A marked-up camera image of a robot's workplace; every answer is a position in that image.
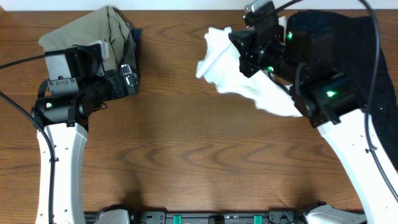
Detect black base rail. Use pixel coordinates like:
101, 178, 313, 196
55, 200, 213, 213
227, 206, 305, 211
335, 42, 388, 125
83, 203, 368, 224

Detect white t-shirt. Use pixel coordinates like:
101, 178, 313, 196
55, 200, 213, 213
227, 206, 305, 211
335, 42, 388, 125
195, 27, 302, 117

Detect grey folded trousers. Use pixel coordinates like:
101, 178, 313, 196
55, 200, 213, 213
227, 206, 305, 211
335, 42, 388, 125
123, 33, 137, 72

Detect khaki folded trousers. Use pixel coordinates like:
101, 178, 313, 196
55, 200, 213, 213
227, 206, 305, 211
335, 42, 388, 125
39, 6, 132, 71

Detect black t-shirt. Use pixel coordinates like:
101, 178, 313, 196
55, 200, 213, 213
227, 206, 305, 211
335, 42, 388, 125
287, 10, 397, 168

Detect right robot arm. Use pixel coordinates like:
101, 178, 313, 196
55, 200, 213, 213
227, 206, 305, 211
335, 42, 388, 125
229, 1, 397, 223

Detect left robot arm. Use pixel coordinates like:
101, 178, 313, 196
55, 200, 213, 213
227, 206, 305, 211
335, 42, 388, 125
32, 40, 140, 224

